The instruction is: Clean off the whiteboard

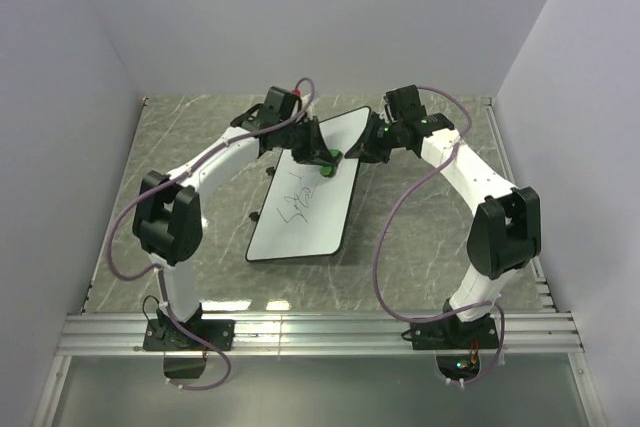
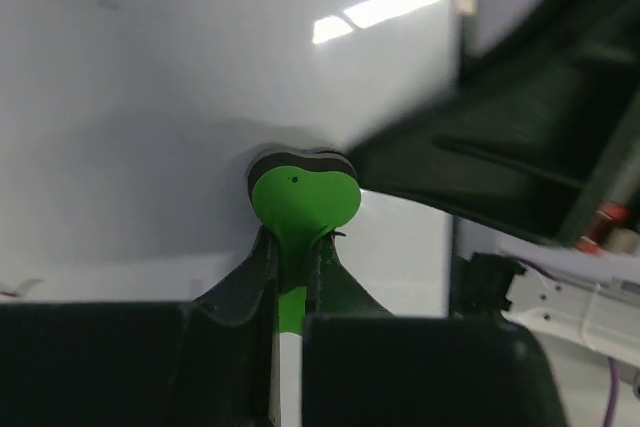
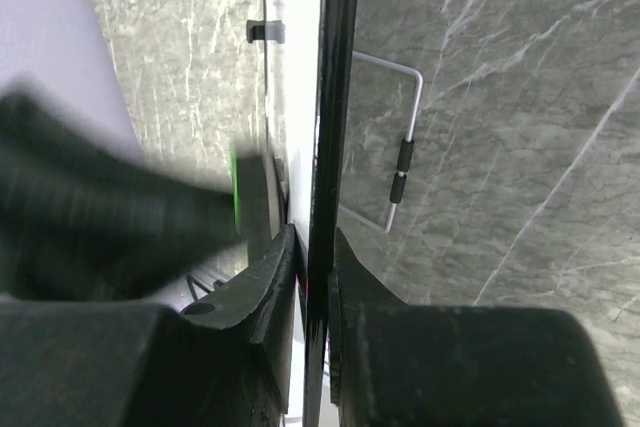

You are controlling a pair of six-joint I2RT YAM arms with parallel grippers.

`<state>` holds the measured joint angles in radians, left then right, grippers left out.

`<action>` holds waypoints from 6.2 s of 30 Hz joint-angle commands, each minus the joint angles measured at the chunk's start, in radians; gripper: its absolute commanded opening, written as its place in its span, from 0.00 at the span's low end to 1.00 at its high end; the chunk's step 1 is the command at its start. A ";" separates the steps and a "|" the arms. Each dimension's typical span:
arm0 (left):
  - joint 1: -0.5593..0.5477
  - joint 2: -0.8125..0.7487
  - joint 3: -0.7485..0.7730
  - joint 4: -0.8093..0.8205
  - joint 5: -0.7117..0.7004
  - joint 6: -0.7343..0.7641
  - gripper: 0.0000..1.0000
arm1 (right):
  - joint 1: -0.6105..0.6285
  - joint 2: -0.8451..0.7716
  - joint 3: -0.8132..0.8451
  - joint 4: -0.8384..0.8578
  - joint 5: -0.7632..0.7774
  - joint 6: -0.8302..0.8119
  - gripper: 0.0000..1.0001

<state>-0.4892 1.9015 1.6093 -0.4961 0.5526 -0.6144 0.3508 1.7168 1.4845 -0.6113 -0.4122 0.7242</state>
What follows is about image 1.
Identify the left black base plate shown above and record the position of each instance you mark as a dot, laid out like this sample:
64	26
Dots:
162	335

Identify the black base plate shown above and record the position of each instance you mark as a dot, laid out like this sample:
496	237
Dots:
162	335
453	334

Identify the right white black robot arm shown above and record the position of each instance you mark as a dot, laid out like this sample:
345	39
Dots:
505	233

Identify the aluminium front rail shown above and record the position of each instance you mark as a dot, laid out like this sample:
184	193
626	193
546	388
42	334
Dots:
317	335

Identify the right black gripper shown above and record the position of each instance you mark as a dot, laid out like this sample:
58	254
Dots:
367	150

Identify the green whiteboard eraser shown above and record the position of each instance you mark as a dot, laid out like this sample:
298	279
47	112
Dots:
329	168

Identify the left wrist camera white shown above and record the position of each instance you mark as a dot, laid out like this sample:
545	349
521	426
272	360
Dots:
306	103

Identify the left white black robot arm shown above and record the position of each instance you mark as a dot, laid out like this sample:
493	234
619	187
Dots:
168	219

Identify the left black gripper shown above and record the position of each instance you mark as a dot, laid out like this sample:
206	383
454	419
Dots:
318	151

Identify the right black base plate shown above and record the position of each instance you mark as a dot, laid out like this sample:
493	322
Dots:
453	334

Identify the white whiteboard black frame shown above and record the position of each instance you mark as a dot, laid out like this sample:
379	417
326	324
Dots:
304	213

